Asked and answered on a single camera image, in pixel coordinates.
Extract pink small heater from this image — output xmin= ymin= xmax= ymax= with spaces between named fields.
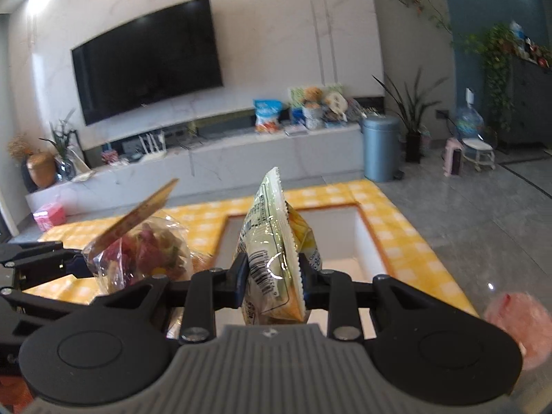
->
xmin=443 ymin=137 xmax=463 ymax=177

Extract white small stool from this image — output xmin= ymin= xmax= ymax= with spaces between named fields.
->
xmin=462 ymin=137 xmax=496 ymax=172

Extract black wall television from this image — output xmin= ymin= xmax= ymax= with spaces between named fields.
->
xmin=71 ymin=0 xmax=223 ymax=125

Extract green plant glass vase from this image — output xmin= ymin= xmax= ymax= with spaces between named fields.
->
xmin=40 ymin=108 xmax=76 ymax=181

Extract yellow green snack packet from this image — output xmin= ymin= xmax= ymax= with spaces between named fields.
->
xmin=236 ymin=167 xmax=322 ymax=325

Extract blue white snack bag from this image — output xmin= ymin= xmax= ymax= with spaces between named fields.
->
xmin=254 ymin=99 xmax=284 ymax=134

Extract orange cardboard box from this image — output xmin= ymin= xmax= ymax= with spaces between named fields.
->
xmin=214 ymin=206 xmax=389 ymax=339

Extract clear bag colourful candies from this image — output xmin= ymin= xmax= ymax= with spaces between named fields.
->
xmin=81 ymin=177 xmax=208 ymax=296

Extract dark grey drawer cabinet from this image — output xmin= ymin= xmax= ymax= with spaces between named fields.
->
xmin=501 ymin=57 xmax=552 ymax=148

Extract blue metal trash bin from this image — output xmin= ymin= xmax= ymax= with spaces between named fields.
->
xmin=361 ymin=115 xmax=401 ymax=182

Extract brown teddy bear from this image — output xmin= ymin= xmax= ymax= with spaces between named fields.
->
xmin=302 ymin=86 xmax=324 ymax=109

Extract pink tissue box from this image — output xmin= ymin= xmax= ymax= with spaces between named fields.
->
xmin=33 ymin=202 xmax=67 ymax=232

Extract blue water jug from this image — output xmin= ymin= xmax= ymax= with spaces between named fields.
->
xmin=454 ymin=88 xmax=485 ymax=140

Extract potted long-leaf plant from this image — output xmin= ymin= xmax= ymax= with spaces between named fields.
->
xmin=373 ymin=66 xmax=448 ymax=164

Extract round white hand fan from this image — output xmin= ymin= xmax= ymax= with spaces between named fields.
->
xmin=325 ymin=92 xmax=348 ymax=121

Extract white marble tv cabinet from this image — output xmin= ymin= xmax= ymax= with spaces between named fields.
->
xmin=26 ymin=124 xmax=364 ymax=215

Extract yellow white checkered tablecloth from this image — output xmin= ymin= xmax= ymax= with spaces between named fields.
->
xmin=0 ymin=179 xmax=479 ymax=411

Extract white wifi router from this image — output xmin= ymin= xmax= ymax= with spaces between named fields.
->
xmin=138 ymin=131 xmax=167 ymax=162

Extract green white book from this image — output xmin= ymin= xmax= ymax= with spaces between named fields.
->
xmin=288 ymin=83 xmax=343 ymax=108

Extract hanging green vine plant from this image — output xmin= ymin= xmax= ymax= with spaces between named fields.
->
xmin=381 ymin=0 xmax=523 ymax=133

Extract pink fluffy object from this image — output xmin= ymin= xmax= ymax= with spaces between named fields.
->
xmin=484 ymin=293 xmax=551 ymax=371

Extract bronze round vase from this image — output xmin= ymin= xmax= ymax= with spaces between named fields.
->
xmin=26 ymin=152 xmax=56 ymax=189

